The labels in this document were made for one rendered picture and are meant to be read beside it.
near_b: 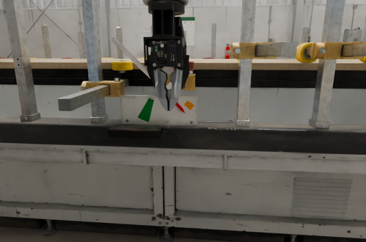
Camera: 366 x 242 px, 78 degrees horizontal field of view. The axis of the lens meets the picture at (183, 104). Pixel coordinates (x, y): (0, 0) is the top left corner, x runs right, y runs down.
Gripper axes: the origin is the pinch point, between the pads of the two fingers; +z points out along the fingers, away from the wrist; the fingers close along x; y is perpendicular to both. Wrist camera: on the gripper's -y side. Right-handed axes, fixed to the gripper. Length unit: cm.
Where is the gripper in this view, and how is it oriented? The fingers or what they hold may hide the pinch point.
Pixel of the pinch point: (169, 104)
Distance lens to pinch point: 50.4
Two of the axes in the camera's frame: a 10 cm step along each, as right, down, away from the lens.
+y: -0.9, 2.0, -9.8
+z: 0.0, 9.8, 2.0
